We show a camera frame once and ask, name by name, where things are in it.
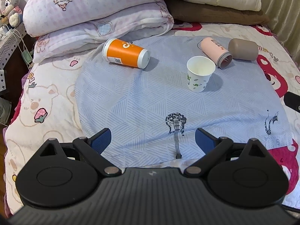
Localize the white leaf-print paper cup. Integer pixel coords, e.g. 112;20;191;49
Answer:
187;56;216;92

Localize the pink cylindrical cup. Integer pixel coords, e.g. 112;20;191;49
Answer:
198;37;233;69

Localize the orange white paper cup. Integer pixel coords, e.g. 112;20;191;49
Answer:
102;38;151;69

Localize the brown cup lid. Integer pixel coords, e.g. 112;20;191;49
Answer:
228;38;258;61

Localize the light blue patterned cloth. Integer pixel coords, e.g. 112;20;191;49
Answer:
75;36;292;168

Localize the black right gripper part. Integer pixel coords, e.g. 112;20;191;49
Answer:
284;91;300;113

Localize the patterned bedside box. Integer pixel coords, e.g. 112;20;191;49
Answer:
0;22;26;70

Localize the brown folded blanket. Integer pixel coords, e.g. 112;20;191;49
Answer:
165;0;269;26

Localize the pink white folded blanket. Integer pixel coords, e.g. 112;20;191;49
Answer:
33;1;174;64

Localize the pink checked pillow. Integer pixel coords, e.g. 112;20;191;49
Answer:
23;0;161;37

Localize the beige curtain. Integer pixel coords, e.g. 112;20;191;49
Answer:
262;0;299;58

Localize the grey plush bunny toy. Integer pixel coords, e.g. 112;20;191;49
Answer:
1;0;23;28

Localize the white charging cable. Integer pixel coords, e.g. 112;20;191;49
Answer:
0;23;34;69

